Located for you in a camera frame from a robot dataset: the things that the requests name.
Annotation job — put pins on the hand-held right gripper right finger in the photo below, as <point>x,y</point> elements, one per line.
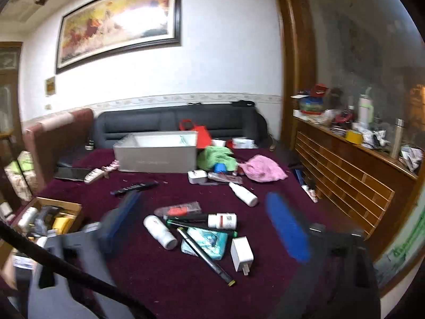
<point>285,229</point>

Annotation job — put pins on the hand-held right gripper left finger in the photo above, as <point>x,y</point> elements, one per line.
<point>121,219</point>

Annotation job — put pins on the cardboard box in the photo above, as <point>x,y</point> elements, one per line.
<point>71,209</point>

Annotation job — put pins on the clear case red contents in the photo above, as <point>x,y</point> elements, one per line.
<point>177,210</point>

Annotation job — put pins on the black double-ended marker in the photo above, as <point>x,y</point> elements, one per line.
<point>189,218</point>
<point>206,256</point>
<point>199,230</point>

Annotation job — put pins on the black comb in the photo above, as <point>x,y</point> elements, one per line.
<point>134,187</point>

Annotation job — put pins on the plain white bottle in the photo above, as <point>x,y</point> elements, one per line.
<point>161,232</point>

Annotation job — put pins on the white key fob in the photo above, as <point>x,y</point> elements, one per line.
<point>94,176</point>

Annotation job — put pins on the tall white bottle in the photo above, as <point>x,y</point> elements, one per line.
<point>244,194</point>

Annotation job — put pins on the yellow foil snack packet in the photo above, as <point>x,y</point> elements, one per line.
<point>63,224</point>

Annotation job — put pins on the small white bottle red label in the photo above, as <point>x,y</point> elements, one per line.
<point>222,221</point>

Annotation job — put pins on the pink cloth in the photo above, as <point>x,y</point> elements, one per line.
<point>262,169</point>

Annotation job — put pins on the black phone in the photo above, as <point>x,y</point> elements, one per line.
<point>71,173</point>

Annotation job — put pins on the grey shoe box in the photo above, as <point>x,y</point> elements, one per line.
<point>156,159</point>

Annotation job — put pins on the teal packet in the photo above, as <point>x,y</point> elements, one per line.
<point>207,244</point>

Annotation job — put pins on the small blue item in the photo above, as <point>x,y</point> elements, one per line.
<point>219,167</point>

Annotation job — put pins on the white packet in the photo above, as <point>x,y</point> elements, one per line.
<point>245,143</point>

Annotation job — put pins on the green cloth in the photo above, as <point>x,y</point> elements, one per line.
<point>215,156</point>

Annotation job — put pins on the black sofa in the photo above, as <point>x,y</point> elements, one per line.
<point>149,121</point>

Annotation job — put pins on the brown chair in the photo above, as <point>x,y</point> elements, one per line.
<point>56,139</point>

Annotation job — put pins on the floral cushion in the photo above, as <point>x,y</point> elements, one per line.
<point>26,172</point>

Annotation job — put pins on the red bag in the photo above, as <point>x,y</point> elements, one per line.
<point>199,133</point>

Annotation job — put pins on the colourful storage container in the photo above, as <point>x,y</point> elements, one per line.
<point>312,106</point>

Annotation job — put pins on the black item on sofa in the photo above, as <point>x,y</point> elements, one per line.
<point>244,103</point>

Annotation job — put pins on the red box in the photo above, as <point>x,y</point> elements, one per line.
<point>319,90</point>

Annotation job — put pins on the steel thermos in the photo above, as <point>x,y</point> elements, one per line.
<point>397,139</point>

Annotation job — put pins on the framed painting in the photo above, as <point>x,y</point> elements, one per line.
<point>116,23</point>

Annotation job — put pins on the white wall charger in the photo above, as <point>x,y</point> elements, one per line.
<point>241,254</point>
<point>196,176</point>

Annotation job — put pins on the yellow wall plaque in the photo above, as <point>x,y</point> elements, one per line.
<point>50,85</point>

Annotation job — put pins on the wooden door frame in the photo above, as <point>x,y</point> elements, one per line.
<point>295,56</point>

